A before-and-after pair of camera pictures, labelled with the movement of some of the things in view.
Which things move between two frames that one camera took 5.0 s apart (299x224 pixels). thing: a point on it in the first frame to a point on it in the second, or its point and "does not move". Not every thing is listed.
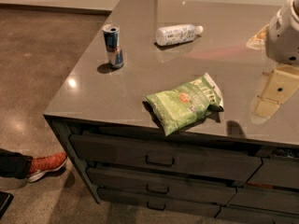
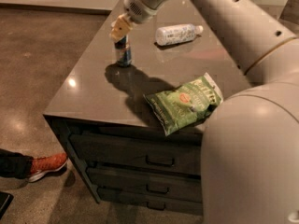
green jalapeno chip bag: [177, 109] does not move
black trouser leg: [14, 164] does not move
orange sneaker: [40, 165] does not move
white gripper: [284, 36] to [139, 9]
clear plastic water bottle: [177, 34] does not move
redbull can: [111, 34] to [124, 56]
